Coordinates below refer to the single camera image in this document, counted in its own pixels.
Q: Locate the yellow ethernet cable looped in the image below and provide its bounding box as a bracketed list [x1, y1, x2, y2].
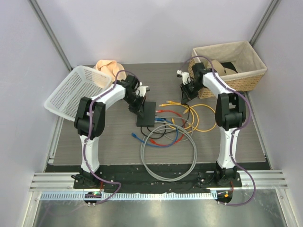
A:
[183, 104, 217, 132]

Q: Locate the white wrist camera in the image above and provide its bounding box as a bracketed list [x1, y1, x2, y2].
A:
[177, 70, 191, 85]
[136, 86, 150, 97]

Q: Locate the grey ethernet cable coil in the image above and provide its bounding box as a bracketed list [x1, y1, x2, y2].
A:
[140, 115, 197, 182]

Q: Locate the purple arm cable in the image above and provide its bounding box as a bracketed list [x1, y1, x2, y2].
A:
[177, 55, 256, 206]
[81, 70, 122, 206]

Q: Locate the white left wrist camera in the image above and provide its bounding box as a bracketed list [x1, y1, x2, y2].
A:
[136, 86, 150, 97]

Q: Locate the black item in basket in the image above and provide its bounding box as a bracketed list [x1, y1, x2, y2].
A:
[221, 62, 238, 73]

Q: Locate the black network switch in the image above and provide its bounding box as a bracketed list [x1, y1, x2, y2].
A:
[136, 101, 156, 127]

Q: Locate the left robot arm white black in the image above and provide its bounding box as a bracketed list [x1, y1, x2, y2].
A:
[74, 75, 150, 189]

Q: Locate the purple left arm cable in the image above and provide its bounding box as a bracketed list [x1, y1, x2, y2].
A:
[81, 70, 122, 206]

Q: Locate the white perforated plastic basket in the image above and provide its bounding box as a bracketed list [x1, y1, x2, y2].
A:
[44, 66, 112, 122]

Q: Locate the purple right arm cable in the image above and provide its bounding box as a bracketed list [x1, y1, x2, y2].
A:
[177, 55, 256, 206]

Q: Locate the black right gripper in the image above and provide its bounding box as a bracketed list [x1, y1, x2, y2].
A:
[179, 81, 205, 105]

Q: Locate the blue ethernet cable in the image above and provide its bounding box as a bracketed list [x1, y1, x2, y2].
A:
[131, 117, 179, 148]

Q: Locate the black power cable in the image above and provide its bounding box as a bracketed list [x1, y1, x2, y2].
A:
[140, 107, 191, 141]

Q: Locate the peach bucket hat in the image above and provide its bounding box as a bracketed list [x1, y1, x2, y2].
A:
[93, 60, 124, 85]

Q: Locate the black mounting base plate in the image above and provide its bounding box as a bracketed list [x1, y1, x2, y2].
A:
[72, 170, 242, 190]

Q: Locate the woven wicker basket with liner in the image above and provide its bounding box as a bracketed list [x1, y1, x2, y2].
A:
[188, 41, 267, 91]

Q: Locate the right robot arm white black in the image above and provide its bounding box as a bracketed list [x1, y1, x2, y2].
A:
[177, 63, 246, 187]

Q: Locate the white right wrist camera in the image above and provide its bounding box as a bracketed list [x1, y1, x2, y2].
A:
[177, 70, 191, 85]

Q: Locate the aluminium frame rail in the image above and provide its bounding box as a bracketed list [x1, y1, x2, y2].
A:
[30, 170, 288, 203]

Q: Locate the red ethernet cable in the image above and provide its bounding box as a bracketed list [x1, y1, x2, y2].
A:
[149, 108, 187, 147]

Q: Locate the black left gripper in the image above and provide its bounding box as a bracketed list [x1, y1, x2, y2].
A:
[124, 94, 146, 119]

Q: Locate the beige cap in basket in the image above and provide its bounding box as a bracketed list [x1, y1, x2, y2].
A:
[204, 60, 237, 77]

